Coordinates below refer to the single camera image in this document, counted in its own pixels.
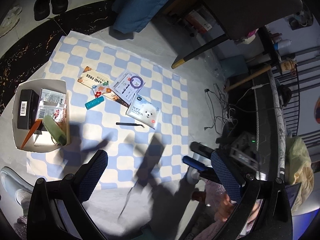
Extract green bottle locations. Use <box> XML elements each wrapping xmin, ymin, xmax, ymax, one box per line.
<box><xmin>42</xmin><ymin>115</ymin><xmax>67</xmax><ymax>146</ymax></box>

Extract black tweezers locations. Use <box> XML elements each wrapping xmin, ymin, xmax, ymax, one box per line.
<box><xmin>116</xmin><ymin>122</ymin><xmax>145</xmax><ymax>128</ymax></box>

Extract round bristle hair brush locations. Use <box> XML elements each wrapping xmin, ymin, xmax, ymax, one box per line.
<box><xmin>21</xmin><ymin>119</ymin><xmax>42</xmax><ymax>150</ymax></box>

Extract red white sachet packet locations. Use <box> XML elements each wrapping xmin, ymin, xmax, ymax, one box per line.
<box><xmin>36</xmin><ymin>88</ymin><xmax>67</xmax><ymax>124</ymax></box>

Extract black rectangular box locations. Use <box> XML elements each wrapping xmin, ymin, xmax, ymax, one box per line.
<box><xmin>17</xmin><ymin>89</ymin><xmax>39</xmax><ymax>129</ymax></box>

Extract person right hand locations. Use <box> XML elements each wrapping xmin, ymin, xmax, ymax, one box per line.
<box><xmin>214</xmin><ymin>193</ymin><xmax>236</xmax><ymax>222</ymax></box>

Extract light blue slipper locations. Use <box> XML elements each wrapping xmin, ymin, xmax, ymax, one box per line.
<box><xmin>1</xmin><ymin>166</ymin><xmax>34</xmax><ymax>201</ymax></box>

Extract teal small tube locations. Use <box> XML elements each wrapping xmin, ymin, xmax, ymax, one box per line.
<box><xmin>85</xmin><ymin>96</ymin><xmax>104</xmax><ymax>110</ymax></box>

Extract gold cardboard storage box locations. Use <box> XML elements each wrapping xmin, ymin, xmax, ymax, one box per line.
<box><xmin>12</xmin><ymin>79</ymin><xmax>71</xmax><ymax>153</ymax></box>

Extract blue white checkered mat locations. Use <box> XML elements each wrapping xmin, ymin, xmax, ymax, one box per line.
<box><xmin>27</xmin><ymin>31</ymin><xmax>188</xmax><ymax>189</ymax></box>

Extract soft cotton tissue pack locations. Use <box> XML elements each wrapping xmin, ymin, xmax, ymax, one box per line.
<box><xmin>126</xmin><ymin>94</ymin><xmax>161</xmax><ymax>129</ymax></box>

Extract and free booklet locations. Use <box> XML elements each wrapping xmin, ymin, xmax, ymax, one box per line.
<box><xmin>78</xmin><ymin>66</ymin><xmax>129</xmax><ymax>107</ymax></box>

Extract black slipper pair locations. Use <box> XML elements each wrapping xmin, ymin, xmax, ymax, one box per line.
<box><xmin>33</xmin><ymin>0</ymin><xmax>69</xmax><ymax>21</ymax></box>

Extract blue seat cushion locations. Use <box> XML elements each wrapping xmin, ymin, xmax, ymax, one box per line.
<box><xmin>112</xmin><ymin>0</ymin><xmax>169</xmax><ymax>34</ymax></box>

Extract white hair tie card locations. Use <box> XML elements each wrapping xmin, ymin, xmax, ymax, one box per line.
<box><xmin>110</xmin><ymin>70</ymin><xmax>145</xmax><ymax>104</ymax></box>

